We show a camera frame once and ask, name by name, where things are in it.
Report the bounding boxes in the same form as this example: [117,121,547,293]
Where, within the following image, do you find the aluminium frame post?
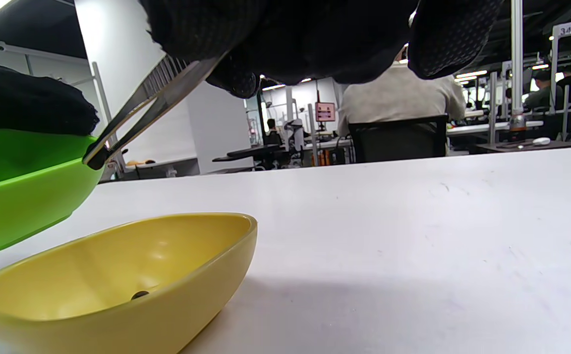
[510,0,525,131]

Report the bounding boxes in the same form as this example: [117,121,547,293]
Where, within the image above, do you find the person's right hand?
[138,0,505,99]

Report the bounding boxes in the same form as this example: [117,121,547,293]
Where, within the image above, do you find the dark desk mat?
[476,140,571,153]

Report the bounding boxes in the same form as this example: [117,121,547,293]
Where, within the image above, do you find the black office chair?
[348,115,449,163]

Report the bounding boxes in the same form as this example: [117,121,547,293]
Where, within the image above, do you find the black side table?
[212,144,287,164]

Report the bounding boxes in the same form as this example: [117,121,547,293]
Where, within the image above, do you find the pink sign board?
[315,102,337,122]

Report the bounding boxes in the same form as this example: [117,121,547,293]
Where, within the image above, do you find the green plastic bowl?
[0,129,106,257]

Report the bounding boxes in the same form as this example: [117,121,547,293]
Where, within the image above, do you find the person's left hand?
[0,59,101,137]

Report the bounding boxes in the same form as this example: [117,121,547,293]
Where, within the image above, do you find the metal tweezers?
[83,53,226,171]

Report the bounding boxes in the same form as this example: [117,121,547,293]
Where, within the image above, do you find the yellow plastic bowl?
[0,212,258,354]

